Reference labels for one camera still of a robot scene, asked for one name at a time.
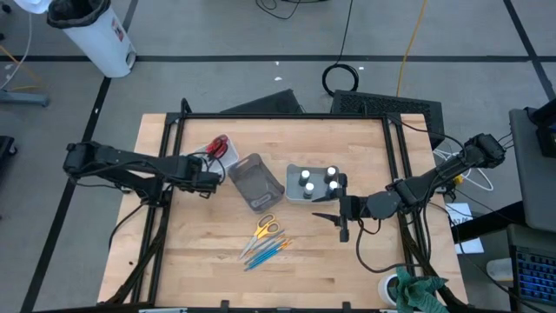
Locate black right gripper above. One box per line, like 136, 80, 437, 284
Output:
311, 173, 371, 243

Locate red handled scissors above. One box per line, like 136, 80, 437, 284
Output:
206, 134, 229, 160

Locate teal paintbrush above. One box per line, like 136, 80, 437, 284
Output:
248, 237, 289, 266
245, 240, 293, 270
250, 229, 287, 253
245, 235, 287, 263
243, 242, 293, 273

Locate yellow handled scissors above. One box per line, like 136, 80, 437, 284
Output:
238, 213, 281, 261

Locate grey plastic bin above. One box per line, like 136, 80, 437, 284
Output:
285, 163, 342, 205

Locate white plastic bin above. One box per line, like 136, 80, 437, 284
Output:
190, 133, 240, 175

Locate smoky transparent plastic bin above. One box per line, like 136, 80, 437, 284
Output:
227, 152, 286, 214

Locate black flat case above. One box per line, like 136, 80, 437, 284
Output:
220, 89, 305, 116

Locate black mesh computer tower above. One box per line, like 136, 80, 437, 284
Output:
330, 90, 447, 150

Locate green cloth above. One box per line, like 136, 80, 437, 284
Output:
394, 260, 449, 313

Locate white paper sheet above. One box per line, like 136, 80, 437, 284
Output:
445, 202, 485, 256

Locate white trash can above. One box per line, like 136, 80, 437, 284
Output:
46, 0, 138, 79

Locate white rounded device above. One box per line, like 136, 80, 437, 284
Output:
486, 257, 516, 283

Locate grey metal foot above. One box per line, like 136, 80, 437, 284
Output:
0, 89, 51, 108

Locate black chair base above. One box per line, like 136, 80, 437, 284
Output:
0, 135, 18, 171

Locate grey desk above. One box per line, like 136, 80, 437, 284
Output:
508, 107, 556, 234

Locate black trash bag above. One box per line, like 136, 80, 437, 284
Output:
46, 0, 112, 30

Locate black backlit keyboard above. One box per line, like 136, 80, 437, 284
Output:
506, 223, 556, 313

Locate black desk device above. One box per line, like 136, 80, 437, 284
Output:
524, 98, 556, 158

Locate white plastic object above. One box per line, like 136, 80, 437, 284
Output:
12, 0, 54, 15

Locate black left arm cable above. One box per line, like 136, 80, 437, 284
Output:
190, 150, 228, 186

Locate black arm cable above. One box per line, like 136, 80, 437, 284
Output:
355, 216, 425, 275
190, 150, 228, 186

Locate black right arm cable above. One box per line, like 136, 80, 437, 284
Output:
355, 216, 425, 275

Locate black aluminium table frame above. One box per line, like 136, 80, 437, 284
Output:
102, 97, 470, 313

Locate black coiled cable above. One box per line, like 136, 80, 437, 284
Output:
321, 0, 361, 98

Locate yellow cable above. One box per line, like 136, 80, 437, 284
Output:
395, 0, 429, 98

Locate thin white floor cable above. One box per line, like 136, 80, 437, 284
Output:
0, 11, 34, 90

